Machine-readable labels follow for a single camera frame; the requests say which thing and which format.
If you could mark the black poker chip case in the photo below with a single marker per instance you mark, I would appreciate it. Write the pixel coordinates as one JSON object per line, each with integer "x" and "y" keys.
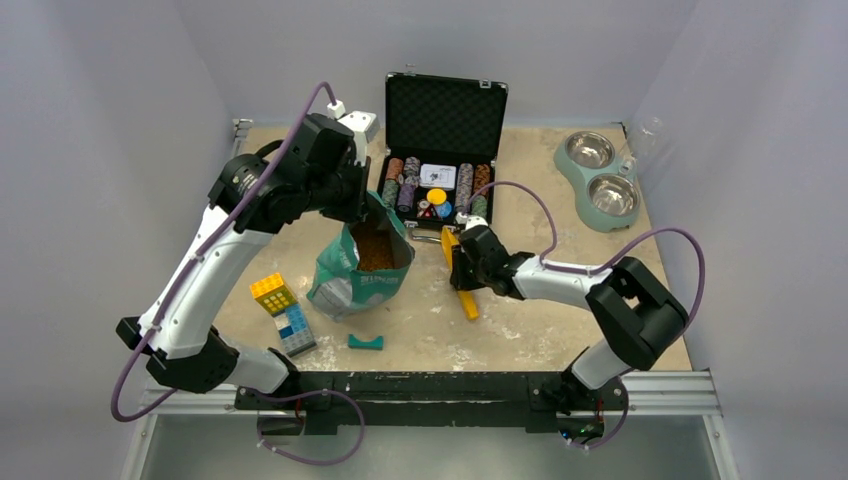
{"x": 443, "y": 121}

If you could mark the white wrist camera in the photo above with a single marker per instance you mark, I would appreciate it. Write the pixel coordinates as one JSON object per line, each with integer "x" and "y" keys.
{"x": 364, "y": 125}
{"x": 466, "y": 221}

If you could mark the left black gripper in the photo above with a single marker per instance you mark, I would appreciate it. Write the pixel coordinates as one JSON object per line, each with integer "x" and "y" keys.
{"x": 356, "y": 208}

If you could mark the aluminium frame rail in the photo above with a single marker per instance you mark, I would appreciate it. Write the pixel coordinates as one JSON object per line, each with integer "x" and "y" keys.
{"x": 656, "y": 394}

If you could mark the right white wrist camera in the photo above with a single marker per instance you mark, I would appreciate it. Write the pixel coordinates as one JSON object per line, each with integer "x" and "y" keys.
{"x": 466, "y": 221}

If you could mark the clear glass jar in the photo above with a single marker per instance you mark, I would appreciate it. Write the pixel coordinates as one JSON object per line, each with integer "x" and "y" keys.
{"x": 641, "y": 137}

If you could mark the toy brick block stack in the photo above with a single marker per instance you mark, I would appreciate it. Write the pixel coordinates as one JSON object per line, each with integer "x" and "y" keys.
{"x": 273, "y": 294}

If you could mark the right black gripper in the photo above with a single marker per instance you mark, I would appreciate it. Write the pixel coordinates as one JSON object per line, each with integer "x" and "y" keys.
{"x": 460, "y": 279}

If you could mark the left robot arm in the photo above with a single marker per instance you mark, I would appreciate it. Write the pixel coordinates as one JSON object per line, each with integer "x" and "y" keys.
{"x": 324, "y": 168}

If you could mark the yellow plastic scoop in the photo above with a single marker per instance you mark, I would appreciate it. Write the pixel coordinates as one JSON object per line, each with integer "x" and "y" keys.
{"x": 467, "y": 301}

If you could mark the teal curved block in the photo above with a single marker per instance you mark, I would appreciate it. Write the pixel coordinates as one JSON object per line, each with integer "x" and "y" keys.
{"x": 376, "y": 344}

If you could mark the green pet food bag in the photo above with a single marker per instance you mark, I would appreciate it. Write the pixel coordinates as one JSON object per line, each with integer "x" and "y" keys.
{"x": 364, "y": 266}

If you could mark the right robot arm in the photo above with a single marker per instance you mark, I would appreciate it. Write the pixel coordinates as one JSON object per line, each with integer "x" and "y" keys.
{"x": 638, "y": 316}

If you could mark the double steel pet bowl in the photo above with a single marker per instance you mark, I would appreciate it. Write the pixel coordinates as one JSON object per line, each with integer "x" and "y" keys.
{"x": 604, "y": 182}

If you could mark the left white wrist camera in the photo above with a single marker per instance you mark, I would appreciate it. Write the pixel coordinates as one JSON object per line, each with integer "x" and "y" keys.
{"x": 364, "y": 125}

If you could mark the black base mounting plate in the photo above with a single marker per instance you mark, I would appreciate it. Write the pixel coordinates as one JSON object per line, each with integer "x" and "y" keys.
{"x": 536, "y": 401}

